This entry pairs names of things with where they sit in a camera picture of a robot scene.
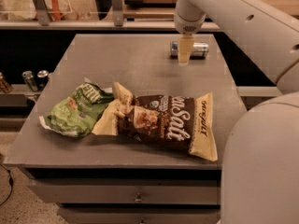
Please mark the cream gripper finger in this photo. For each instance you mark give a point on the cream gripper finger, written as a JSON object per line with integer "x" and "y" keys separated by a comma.
{"x": 185, "y": 45}

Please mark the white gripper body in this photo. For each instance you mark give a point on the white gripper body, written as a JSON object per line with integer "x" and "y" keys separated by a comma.
{"x": 189, "y": 24}

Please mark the silver blue redbull can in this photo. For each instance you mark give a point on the silver blue redbull can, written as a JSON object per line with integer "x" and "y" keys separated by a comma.
{"x": 199, "y": 50}

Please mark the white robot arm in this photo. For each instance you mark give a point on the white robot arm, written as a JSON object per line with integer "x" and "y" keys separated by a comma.
{"x": 260, "y": 166}

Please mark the dark can on shelf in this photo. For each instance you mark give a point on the dark can on shelf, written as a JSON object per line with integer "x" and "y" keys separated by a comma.
{"x": 42, "y": 78}

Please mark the brown yellow chip bag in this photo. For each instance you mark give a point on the brown yellow chip bag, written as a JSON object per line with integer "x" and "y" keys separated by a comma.
{"x": 175, "y": 122}

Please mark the green chip bag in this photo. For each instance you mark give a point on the green chip bag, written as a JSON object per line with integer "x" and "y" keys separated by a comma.
{"x": 77, "y": 114}

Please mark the grey drawer cabinet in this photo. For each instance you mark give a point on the grey drawer cabinet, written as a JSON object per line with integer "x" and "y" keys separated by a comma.
{"x": 95, "y": 179}

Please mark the upper drawer knob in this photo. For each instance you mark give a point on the upper drawer knob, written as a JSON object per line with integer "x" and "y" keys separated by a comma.
{"x": 138, "y": 198}

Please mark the white orange plastic bag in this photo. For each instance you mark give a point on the white orange plastic bag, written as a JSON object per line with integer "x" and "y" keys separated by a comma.
{"x": 24, "y": 10}

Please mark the low grey side shelf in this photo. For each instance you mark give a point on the low grey side shelf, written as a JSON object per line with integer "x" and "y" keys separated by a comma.
{"x": 16, "y": 106}

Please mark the middle metal bracket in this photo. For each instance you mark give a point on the middle metal bracket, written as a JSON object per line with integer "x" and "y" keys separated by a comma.
{"x": 117, "y": 12}

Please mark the metal bracket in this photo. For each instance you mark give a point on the metal bracket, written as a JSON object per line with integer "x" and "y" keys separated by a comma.
{"x": 117, "y": 12}
{"x": 42, "y": 13}

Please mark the left metal bracket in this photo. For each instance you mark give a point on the left metal bracket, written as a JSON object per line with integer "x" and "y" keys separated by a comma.
{"x": 42, "y": 13}

